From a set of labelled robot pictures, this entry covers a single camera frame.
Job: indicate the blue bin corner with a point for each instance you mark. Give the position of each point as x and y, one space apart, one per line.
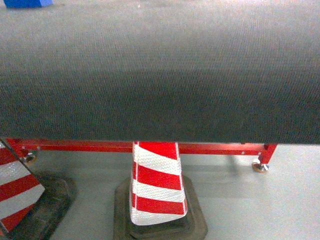
26 4

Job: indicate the red white striped traffic cone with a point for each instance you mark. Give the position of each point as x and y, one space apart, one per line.
157 202

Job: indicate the red metal table frame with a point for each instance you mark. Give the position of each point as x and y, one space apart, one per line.
264 151

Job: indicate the dark grey table mat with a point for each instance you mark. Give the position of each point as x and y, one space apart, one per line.
202 71

